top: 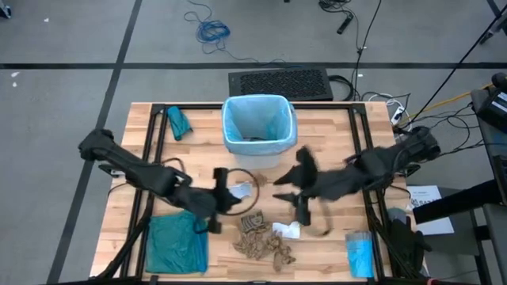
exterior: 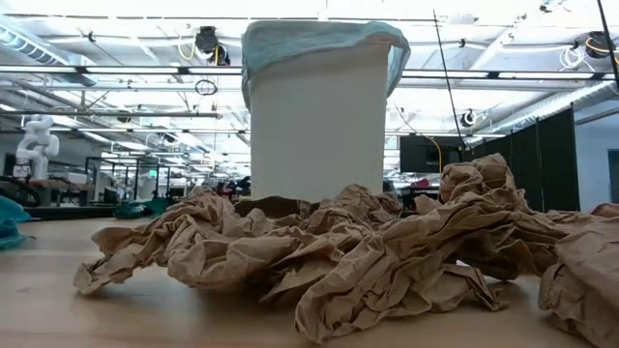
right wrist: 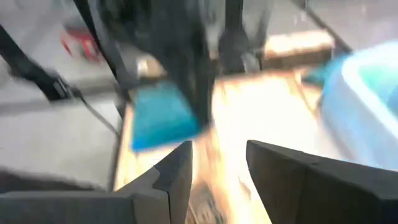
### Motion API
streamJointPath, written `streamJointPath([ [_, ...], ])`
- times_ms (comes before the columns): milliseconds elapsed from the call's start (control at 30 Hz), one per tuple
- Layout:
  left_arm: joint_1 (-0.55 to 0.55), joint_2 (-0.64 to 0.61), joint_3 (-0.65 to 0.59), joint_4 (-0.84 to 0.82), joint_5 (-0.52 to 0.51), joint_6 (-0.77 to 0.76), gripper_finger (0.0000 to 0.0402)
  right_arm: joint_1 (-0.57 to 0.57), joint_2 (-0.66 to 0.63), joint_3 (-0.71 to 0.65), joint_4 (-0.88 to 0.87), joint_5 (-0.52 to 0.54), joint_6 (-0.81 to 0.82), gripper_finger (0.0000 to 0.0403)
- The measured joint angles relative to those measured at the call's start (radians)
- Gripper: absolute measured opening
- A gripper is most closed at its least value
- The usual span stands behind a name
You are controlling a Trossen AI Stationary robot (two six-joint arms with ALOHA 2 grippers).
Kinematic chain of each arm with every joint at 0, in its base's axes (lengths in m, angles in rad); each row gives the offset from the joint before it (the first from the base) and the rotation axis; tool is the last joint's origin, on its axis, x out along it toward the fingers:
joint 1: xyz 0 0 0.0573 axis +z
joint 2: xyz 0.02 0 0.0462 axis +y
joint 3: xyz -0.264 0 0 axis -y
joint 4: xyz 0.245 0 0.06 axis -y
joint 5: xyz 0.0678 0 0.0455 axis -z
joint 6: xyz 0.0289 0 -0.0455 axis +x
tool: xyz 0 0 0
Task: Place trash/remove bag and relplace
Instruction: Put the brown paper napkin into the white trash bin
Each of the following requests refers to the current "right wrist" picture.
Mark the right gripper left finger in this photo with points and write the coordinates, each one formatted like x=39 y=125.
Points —
x=93 y=208

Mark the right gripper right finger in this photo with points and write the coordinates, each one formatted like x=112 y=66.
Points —
x=326 y=193

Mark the light blue trash bag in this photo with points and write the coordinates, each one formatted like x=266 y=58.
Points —
x=351 y=124

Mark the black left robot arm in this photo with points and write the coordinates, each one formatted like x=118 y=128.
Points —
x=186 y=62

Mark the folded teal bag stack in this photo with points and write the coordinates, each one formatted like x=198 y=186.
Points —
x=161 y=124

